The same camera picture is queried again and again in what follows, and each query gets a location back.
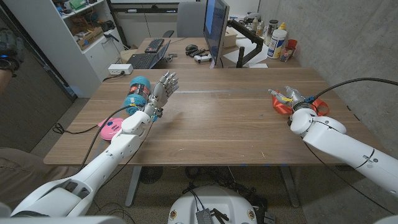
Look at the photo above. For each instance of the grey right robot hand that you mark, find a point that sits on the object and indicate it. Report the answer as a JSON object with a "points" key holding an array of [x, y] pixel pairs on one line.
{"points": [[295, 98]]}

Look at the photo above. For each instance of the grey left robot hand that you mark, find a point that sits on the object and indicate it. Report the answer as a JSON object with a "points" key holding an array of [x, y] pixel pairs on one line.
{"points": [[160, 91]]}

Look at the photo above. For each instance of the person's bare forearm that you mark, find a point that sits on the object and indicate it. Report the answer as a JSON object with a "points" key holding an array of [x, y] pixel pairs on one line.
{"points": [[3, 81]]}

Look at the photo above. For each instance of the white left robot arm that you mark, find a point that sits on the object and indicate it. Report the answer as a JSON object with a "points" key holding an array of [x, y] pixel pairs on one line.
{"points": [[102, 161]]}

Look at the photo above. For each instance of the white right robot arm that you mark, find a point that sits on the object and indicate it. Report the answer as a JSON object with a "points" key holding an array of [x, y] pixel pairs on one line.
{"points": [[335, 140]]}

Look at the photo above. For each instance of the orange ribbon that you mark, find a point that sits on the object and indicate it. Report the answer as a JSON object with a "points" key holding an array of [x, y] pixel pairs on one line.
{"points": [[280, 108]]}

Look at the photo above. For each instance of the person's black gloved hand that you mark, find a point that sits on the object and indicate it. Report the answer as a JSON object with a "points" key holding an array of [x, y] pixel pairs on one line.
{"points": [[9, 49]]}

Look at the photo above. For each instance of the teal yarn skein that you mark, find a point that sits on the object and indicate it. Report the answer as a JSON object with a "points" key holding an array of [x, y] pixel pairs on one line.
{"points": [[140, 81]]}

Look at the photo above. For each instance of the dark open laptop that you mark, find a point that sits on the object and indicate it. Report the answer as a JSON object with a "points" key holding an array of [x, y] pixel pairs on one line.
{"points": [[141, 60]]}

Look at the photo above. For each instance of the clear plastic cup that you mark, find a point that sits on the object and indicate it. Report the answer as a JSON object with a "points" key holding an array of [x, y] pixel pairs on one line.
{"points": [[286, 54]]}

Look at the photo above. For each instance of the white power strip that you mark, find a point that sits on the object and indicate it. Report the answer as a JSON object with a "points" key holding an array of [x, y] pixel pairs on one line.
{"points": [[119, 68]]}

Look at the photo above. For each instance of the black keyboard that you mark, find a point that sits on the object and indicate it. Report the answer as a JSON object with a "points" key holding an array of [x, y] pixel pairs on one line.
{"points": [[154, 45]]}

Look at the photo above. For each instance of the black computer mouse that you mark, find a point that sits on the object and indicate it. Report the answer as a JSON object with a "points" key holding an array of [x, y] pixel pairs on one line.
{"points": [[191, 48]]}

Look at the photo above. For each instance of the white game controller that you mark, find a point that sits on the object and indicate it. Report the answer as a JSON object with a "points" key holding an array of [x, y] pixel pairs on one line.
{"points": [[202, 58]]}

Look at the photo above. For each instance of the red cup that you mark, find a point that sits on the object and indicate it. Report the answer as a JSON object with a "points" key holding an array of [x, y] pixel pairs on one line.
{"points": [[292, 43]]}

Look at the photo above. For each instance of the black remote control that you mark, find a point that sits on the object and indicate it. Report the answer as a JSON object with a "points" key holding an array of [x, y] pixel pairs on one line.
{"points": [[197, 52]]}

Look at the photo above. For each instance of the white wipes canister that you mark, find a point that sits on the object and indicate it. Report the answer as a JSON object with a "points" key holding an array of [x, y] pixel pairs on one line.
{"points": [[276, 43]]}

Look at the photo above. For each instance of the pink round case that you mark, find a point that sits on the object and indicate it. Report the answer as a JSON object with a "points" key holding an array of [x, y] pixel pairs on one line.
{"points": [[110, 130]]}

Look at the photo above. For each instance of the dark-lidded jar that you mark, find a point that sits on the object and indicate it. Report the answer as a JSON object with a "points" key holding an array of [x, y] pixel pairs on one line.
{"points": [[271, 29]]}

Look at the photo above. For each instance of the yellow-capped bottle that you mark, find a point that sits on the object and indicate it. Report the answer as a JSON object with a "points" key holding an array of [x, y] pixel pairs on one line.
{"points": [[282, 26]]}

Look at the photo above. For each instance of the white paper sheet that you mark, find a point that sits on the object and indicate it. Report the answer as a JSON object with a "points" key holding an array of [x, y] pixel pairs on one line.
{"points": [[233, 56]]}

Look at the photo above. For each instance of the grey office chair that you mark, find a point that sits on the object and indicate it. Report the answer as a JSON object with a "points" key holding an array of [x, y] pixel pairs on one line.
{"points": [[189, 18]]}

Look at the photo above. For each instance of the black computer monitor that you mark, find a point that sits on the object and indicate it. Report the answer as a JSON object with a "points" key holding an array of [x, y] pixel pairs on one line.
{"points": [[214, 28]]}

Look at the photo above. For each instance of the tan wooden box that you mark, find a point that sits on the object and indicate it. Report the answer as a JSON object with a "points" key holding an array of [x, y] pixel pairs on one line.
{"points": [[230, 38]]}

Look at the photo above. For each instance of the open cardboard box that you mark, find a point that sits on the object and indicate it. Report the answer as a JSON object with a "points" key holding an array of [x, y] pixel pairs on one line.
{"points": [[90, 37]]}

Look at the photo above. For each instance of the grey table leg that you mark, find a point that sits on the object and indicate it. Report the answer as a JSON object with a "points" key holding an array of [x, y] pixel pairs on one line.
{"points": [[133, 186], [289, 186]]}

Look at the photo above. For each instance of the white shelf cabinet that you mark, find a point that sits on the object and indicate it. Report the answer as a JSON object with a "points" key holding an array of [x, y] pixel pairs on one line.
{"points": [[62, 40]]}

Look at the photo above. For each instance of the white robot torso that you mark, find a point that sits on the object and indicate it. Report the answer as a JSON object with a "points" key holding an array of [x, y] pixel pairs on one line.
{"points": [[211, 199]]}

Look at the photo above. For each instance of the person's khaki trouser leg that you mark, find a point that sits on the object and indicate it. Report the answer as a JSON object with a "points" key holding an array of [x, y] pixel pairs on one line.
{"points": [[25, 174]]}

